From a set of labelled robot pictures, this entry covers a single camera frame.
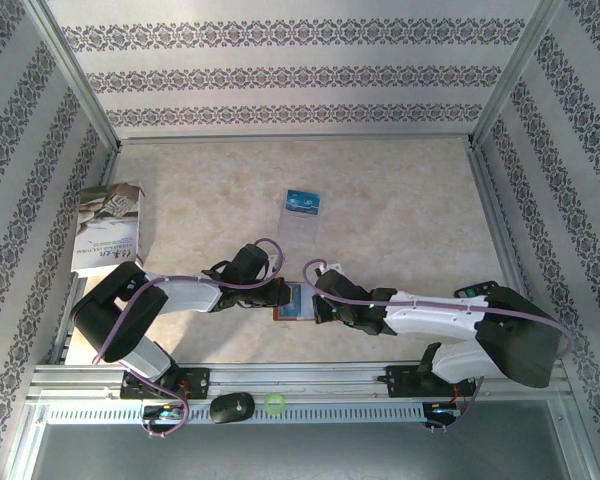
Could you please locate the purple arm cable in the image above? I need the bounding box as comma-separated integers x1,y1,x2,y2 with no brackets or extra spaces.
302,258,574,434
92,238,287,440

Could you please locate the blue credit card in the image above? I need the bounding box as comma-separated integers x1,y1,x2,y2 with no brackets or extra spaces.
281,283,306,320
285,188,326,220

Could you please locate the clear card sleeve blue card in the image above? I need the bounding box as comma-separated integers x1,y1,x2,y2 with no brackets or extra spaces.
277,189,326,244

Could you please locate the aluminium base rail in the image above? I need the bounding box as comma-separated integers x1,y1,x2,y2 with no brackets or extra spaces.
27,360,570,401

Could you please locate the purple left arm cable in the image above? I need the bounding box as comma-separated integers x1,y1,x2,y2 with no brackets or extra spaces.
92,238,287,440

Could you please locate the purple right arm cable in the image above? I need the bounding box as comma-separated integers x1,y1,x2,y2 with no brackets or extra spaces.
302,258,574,434

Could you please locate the slotted grey cable duct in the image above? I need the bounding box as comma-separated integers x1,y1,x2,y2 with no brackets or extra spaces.
44,402,426,426

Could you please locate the small circuit board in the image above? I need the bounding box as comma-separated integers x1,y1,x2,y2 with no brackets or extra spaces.
142,404,189,422
423,401,464,419

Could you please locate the aluminium side rail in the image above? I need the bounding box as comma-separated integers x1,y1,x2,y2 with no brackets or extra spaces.
49,149,121,365
467,142,551,360

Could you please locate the black computer mouse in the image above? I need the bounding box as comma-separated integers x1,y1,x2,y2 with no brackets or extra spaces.
208,392,256,425

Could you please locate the aluminium frame post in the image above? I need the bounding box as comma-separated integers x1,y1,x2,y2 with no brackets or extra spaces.
24,0,122,151
471,0,566,147

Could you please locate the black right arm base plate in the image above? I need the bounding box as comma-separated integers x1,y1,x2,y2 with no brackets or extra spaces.
374,364,479,400

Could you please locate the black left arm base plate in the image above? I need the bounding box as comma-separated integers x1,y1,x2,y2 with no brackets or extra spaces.
119,367,212,400

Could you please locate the white paperback book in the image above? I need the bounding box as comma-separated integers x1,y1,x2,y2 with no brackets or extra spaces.
70,180,149,279

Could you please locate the black calculator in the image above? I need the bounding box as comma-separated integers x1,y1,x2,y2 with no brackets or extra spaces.
454,281,500,301

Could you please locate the brown leather card holder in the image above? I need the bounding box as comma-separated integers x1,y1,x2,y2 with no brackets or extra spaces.
272,281,316,322

